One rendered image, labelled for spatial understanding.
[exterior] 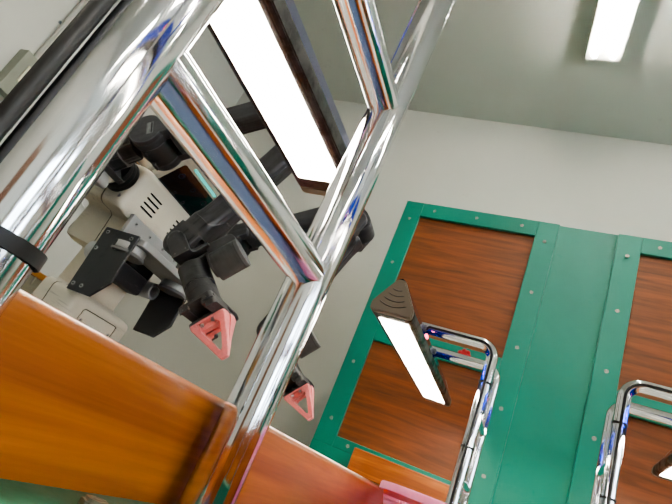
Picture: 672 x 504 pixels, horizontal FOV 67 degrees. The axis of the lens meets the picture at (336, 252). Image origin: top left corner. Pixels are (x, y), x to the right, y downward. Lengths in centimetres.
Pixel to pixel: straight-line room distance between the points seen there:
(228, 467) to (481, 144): 307
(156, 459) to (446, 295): 160
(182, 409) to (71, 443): 5
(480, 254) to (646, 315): 53
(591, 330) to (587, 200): 141
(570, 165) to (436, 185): 75
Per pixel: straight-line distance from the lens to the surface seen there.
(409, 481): 157
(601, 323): 175
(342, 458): 168
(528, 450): 163
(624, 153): 328
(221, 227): 99
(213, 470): 25
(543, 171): 313
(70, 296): 125
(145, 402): 22
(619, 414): 108
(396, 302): 92
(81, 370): 20
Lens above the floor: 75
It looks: 23 degrees up
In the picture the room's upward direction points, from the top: 24 degrees clockwise
